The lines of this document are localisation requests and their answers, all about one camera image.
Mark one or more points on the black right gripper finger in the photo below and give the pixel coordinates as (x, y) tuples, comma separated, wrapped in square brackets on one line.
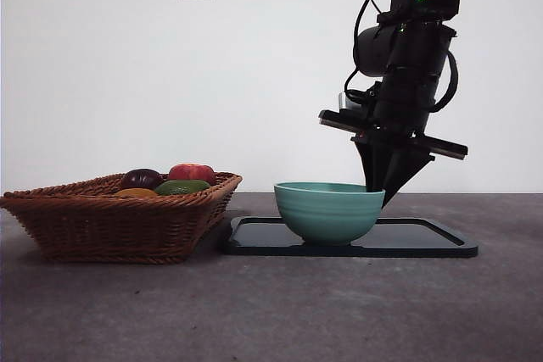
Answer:
[(375, 163), (405, 167)]

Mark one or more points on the teal ribbed bowl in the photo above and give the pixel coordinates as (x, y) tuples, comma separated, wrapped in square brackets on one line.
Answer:
[(328, 218)]

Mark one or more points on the brown-yellow kiwi fruit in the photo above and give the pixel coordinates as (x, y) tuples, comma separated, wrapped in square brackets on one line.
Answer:
[(136, 193)]

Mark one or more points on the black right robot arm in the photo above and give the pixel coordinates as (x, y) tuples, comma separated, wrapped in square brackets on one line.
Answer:
[(407, 61)]

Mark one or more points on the dark green plastic tray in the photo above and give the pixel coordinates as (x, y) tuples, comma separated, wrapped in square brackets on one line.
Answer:
[(411, 239)]

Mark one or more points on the red apple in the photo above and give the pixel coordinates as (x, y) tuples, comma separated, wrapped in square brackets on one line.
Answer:
[(191, 173)]

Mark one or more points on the green avocado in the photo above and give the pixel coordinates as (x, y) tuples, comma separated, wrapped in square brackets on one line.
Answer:
[(182, 187)]

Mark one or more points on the dark purple plum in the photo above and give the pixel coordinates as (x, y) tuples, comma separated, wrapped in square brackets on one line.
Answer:
[(140, 179)]

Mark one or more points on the brown wicker basket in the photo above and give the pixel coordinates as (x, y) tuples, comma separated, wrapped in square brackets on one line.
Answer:
[(106, 230)]

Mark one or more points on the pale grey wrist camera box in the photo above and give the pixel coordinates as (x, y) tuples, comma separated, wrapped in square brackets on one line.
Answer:
[(343, 101)]

